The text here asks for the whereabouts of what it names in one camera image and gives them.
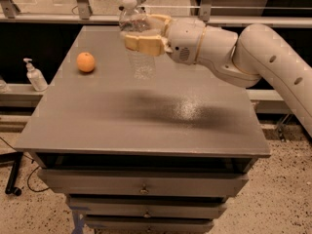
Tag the grey drawer cabinet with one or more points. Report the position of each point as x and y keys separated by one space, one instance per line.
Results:
x=182 y=120

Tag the clear plastic water bottle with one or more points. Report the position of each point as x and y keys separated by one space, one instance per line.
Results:
x=133 y=25

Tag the middle grey drawer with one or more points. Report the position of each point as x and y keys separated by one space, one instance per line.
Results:
x=146 y=207

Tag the black stand leg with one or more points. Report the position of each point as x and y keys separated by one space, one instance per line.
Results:
x=14 y=160

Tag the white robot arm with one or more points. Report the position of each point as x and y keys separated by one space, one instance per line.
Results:
x=242 y=59

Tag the metal railing frame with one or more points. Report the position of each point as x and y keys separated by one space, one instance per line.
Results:
x=295 y=13

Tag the top grey drawer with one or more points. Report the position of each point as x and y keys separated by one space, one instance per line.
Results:
x=143 y=183

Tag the bottom grey drawer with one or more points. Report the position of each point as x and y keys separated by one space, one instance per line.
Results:
x=148 y=225

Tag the orange fruit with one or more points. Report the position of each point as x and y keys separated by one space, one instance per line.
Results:
x=86 y=62

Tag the grey drawer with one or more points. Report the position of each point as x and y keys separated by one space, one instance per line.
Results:
x=143 y=183
x=146 y=207
x=148 y=225

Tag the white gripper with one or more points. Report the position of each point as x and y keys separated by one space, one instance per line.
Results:
x=184 y=39

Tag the white pump dispenser bottle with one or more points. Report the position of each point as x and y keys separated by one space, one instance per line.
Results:
x=35 y=76

